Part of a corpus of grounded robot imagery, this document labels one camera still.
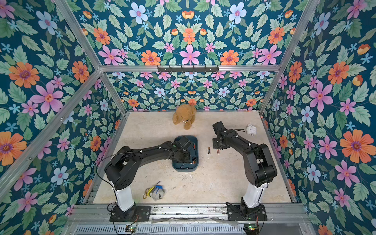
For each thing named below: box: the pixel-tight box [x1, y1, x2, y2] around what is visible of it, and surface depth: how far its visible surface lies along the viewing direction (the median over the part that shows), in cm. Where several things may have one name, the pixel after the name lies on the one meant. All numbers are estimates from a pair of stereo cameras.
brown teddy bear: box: [172, 103, 197, 131], surface depth 100 cm
